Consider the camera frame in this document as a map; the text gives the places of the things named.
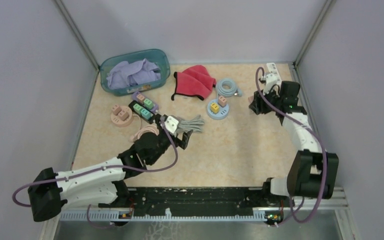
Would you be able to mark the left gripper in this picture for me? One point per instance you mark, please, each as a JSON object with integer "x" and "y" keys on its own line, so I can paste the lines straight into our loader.
{"x": 183, "y": 143}

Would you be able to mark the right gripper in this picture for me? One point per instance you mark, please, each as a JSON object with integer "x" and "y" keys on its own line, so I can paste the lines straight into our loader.
{"x": 257, "y": 105}

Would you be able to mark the pink USB charger plug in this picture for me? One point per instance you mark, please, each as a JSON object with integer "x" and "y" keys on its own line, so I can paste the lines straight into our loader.
{"x": 221, "y": 101}

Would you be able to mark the white power strip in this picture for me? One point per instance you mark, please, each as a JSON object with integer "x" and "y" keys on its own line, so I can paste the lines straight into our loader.
{"x": 272, "y": 76}

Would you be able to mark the yellow USB charger plug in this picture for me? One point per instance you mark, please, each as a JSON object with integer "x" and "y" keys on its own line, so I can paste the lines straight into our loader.
{"x": 214, "y": 108}

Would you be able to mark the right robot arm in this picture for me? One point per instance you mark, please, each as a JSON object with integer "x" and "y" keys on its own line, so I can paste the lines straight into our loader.
{"x": 305, "y": 175}

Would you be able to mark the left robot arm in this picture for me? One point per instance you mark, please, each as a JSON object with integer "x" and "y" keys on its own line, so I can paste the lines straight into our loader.
{"x": 103, "y": 184}

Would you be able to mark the teal plug on black strip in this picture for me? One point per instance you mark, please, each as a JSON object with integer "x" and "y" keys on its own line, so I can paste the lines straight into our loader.
{"x": 146, "y": 114}

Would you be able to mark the green plug on purple strip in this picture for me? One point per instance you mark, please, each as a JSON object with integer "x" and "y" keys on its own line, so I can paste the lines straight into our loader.
{"x": 148, "y": 103}

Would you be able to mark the green plug on black strip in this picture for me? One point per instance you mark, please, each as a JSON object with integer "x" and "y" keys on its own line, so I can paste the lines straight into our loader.
{"x": 137, "y": 108}

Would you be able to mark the pink plug on purple strip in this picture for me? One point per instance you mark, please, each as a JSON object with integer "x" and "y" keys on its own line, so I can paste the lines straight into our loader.
{"x": 140, "y": 97}

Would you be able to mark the round pink power socket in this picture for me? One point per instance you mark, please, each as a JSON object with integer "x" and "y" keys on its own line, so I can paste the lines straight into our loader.
{"x": 118, "y": 123}

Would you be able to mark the pink plug on pink socket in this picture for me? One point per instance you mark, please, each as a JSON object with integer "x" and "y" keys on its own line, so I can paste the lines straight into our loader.
{"x": 116, "y": 109}

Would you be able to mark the purple power strip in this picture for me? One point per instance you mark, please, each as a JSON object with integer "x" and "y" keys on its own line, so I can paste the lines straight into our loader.
{"x": 155, "y": 108}

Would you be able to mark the black power strip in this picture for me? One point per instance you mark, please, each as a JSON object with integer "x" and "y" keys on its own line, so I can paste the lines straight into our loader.
{"x": 151, "y": 121}

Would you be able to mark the red microfiber cloth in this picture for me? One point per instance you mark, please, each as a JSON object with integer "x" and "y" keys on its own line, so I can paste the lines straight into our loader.
{"x": 194, "y": 82}

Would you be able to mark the lavender cloth in bin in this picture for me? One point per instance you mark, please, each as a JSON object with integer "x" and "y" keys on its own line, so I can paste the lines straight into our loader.
{"x": 125, "y": 74}

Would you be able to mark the teal plastic bin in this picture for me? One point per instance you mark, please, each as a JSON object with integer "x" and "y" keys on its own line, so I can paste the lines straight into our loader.
{"x": 155, "y": 55}

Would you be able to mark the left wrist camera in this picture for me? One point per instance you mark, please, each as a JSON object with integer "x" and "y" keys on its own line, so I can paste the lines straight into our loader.
{"x": 171, "y": 124}

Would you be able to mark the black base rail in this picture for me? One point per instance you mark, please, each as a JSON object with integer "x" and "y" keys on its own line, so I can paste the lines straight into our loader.
{"x": 197, "y": 201}

